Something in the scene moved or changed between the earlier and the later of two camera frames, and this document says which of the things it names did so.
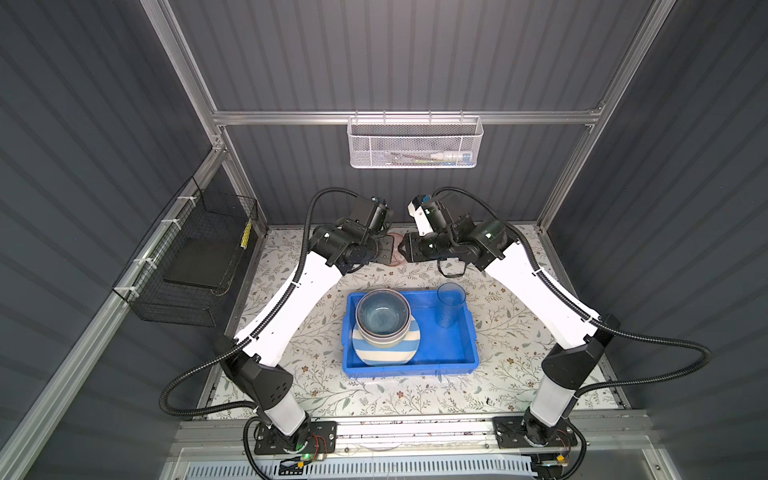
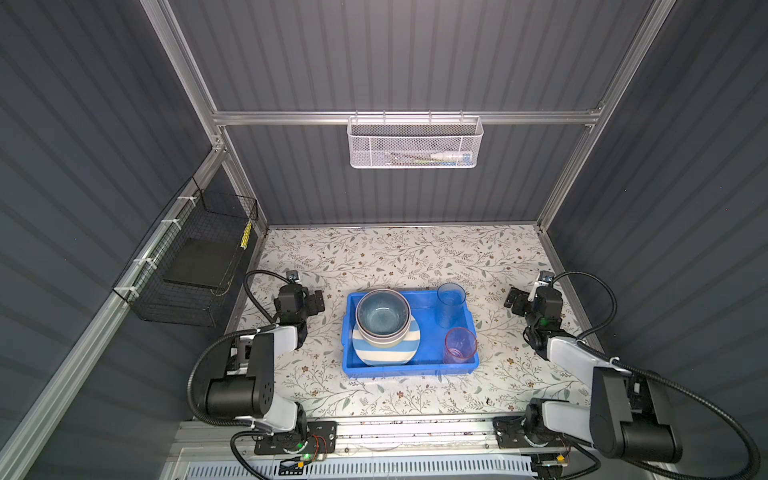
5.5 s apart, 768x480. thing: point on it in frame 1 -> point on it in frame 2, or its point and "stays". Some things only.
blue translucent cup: [449, 299] stays
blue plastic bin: [441, 349] stays
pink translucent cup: [397, 258] -> [460, 346]
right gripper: [409, 248] -> [524, 299]
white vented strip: [478, 469] stays
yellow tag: [246, 233] stays
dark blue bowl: [383, 313] stays
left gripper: [384, 253] -> [312, 302]
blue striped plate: [387, 356] stays
